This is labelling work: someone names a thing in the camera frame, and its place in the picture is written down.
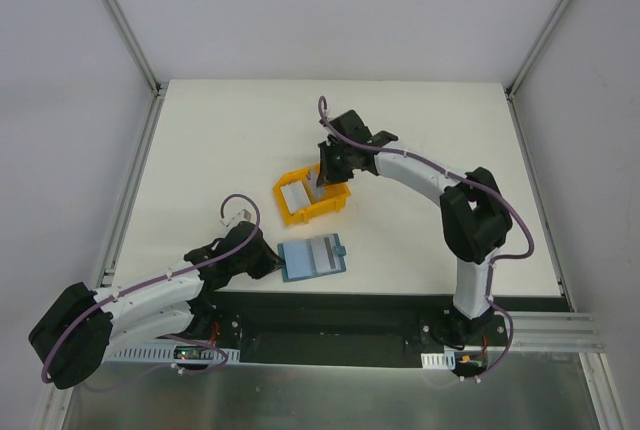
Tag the aluminium frame rail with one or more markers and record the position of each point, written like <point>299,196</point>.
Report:
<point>132,45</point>
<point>538,47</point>

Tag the aluminium frame rail left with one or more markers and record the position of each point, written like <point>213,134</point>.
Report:
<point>132,45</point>

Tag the aluminium frame rail right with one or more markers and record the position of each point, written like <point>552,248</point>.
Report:
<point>538,47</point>

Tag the white slotted cable duct right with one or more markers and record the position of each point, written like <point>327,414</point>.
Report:
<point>438,361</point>

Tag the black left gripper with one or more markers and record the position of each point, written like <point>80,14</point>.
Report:
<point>263,260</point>

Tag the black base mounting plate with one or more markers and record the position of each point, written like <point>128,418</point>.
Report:
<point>350,330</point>

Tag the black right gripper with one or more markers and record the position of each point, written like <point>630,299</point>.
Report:
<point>329,165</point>

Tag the yellow plastic bin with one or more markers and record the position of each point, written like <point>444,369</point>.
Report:
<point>334,200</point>

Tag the white slotted cable duct left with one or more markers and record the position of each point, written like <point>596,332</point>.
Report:
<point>168,352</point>

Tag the blue leather card holder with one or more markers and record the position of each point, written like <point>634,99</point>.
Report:
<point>311,258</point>

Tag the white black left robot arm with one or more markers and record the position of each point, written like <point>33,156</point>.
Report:
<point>85,326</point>

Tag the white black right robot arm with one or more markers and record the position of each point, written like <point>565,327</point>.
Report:
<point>474,219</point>

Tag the stack of white cards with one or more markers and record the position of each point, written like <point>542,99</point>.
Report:
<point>295,196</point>

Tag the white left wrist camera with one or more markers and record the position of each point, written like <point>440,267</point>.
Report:
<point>231,221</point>

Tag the white slotted cable duct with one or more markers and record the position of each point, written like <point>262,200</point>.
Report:
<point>438,361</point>
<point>168,352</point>

